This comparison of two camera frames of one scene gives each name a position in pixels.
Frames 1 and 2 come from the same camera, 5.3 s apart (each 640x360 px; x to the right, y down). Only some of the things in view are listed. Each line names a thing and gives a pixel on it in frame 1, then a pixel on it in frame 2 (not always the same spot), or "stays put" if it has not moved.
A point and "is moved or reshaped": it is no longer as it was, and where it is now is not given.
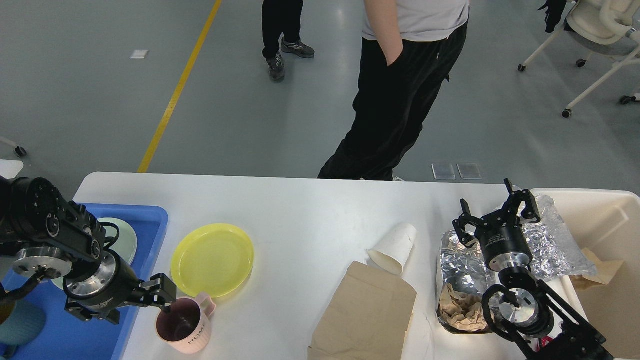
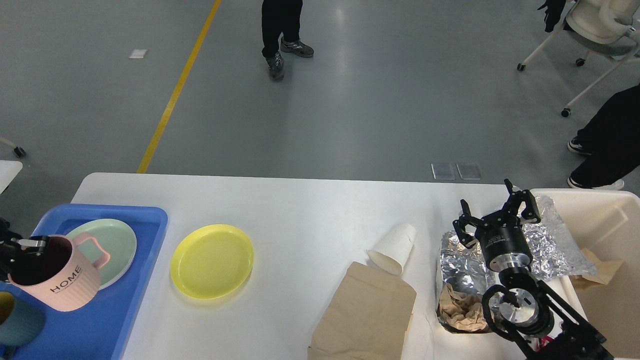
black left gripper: [100, 292] -> [10, 248]
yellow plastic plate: [216, 259] stays put
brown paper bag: [367, 316] stays put
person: [408, 49] -> [613, 139]
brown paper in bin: [606, 270] stays put
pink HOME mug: [186, 329] is moved or reshaped
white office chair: [604, 27] stays put
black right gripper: [502, 237] stays put
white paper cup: [390, 253] stays put
